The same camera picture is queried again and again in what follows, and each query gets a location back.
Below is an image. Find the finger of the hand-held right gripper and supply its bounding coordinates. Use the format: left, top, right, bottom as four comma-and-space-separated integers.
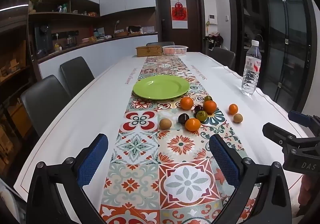
262, 122, 320, 155
288, 110, 320, 130

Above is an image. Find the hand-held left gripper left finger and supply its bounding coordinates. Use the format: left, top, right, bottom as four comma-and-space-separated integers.
26, 133, 109, 224

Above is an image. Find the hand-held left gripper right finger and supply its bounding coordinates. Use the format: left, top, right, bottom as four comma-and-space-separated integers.
209, 134, 293, 224

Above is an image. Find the green plate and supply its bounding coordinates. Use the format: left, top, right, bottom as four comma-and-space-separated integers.
133, 75, 190, 100

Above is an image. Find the person's right hand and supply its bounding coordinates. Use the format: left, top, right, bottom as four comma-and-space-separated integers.
298, 175, 320, 217

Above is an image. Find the patterned table runner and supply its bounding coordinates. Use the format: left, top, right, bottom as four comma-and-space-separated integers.
99, 56, 260, 224

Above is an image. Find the clear plastic water bottle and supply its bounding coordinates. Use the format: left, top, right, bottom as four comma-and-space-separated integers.
241, 40, 262, 96

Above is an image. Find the grey dining chair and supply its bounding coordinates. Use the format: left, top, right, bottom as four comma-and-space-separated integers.
146, 42, 175, 47
212, 47, 236, 70
60, 57, 95, 98
20, 75, 72, 137

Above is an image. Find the glass sliding door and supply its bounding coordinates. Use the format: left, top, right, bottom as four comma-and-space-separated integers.
226, 0, 315, 114

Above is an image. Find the pile of dark bags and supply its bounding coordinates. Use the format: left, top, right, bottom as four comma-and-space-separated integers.
204, 32, 224, 50

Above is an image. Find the white kitchen counter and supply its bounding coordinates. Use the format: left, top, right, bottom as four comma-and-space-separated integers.
37, 32, 158, 79

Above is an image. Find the dark wooden shelf unit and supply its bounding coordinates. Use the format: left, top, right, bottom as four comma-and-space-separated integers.
0, 6, 38, 177

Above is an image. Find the white plastic basket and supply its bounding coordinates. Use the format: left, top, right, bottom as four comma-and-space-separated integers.
162, 45, 188, 56

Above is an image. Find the wicker box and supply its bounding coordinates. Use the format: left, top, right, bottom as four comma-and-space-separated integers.
136, 46, 163, 57

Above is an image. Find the black water dispenser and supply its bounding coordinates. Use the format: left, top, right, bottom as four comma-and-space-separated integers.
34, 24, 54, 53

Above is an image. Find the dark wooden door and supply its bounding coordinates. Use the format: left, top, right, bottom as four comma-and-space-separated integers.
155, 0, 204, 53

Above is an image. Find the red and white door poster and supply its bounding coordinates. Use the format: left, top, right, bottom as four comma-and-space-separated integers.
171, 0, 188, 29

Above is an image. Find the black wall power strip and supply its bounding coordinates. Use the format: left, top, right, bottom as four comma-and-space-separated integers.
52, 31, 79, 39

